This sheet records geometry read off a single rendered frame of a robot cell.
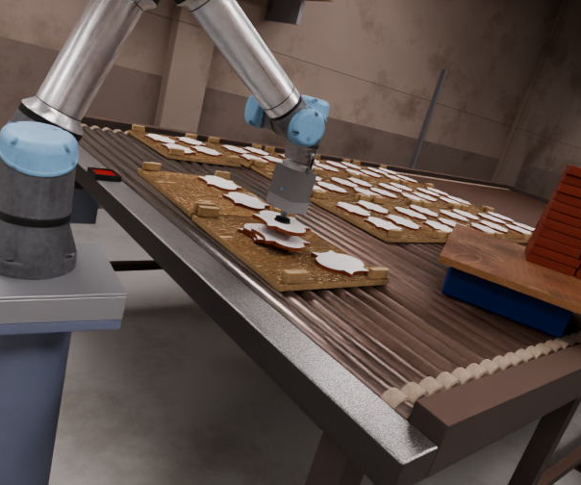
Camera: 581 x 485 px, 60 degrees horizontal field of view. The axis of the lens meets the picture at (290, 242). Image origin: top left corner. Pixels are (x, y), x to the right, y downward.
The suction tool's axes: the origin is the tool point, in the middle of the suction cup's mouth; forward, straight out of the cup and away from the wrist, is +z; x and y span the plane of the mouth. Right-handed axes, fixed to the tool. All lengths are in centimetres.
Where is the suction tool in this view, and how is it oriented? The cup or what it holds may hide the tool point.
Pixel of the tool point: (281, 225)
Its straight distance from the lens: 125.8
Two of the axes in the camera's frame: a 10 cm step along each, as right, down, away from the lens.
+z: -2.6, 9.2, 3.0
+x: -7.0, 0.3, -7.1
